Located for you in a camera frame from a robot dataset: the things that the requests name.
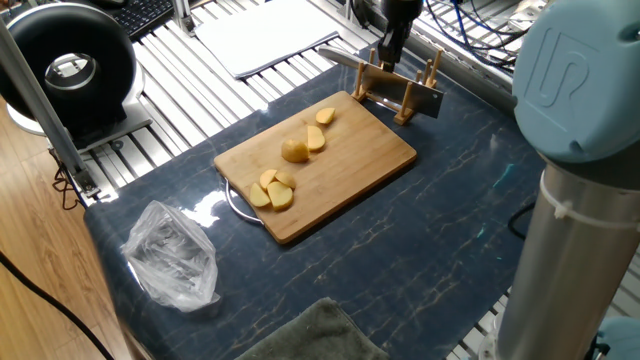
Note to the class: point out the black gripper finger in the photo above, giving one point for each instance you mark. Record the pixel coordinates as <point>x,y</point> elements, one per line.
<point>405,35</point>
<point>389,47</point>

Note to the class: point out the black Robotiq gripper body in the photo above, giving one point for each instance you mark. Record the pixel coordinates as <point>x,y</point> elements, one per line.
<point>401,10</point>

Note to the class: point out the steel cleaver knife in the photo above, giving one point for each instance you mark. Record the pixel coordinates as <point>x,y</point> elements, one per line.
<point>400,92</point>

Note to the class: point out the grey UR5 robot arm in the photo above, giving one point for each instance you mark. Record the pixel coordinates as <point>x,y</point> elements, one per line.
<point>575,100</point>

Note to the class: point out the wooden peg rack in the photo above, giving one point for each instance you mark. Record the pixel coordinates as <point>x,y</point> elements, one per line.
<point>406,107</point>

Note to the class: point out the cut potato piece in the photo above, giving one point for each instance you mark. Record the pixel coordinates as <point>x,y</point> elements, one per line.
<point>258,196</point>
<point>325,116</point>
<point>267,178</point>
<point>286,179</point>
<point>280,196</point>
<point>315,138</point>

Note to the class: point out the wooden cutting board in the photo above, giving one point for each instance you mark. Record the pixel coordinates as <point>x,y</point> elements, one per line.
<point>350,160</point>

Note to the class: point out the white paper pad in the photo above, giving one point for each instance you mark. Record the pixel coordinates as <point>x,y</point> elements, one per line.
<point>260,35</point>

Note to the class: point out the potato half with skin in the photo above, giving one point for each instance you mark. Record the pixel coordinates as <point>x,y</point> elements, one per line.
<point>294,151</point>

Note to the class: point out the dark blue marbled mat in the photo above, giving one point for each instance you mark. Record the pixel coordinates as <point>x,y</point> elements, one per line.
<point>425,225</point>

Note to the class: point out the black keyboard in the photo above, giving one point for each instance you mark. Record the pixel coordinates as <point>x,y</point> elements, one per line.
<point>142,15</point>

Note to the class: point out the grey-green towel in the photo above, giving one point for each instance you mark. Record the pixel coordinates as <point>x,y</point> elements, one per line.
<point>320,335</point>

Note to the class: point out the clear plastic bag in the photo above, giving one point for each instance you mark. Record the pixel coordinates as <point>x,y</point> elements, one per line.
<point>170,255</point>

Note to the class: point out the short aluminium post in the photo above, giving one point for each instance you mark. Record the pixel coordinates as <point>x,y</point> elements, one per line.
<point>182,15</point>

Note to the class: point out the slanted aluminium post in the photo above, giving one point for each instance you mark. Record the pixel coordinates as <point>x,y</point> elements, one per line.
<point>40,105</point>

